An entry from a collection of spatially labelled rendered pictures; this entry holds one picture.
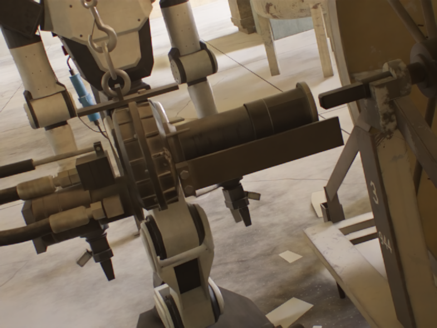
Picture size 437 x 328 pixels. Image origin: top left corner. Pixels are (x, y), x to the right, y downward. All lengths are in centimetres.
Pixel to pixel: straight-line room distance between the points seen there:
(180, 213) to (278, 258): 117
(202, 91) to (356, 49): 80
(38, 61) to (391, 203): 104
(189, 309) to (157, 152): 72
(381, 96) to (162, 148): 58
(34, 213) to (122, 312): 139
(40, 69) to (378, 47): 130
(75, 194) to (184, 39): 60
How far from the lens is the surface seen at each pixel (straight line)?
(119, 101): 171
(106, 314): 312
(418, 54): 189
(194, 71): 204
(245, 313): 241
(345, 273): 247
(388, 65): 186
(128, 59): 196
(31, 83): 200
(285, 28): 938
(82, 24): 193
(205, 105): 207
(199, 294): 221
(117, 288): 331
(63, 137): 201
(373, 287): 236
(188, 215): 200
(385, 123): 181
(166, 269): 206
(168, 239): 199
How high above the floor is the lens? 137
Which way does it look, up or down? 17 degrees down
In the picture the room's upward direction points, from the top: 15 degrees counter-clockwise
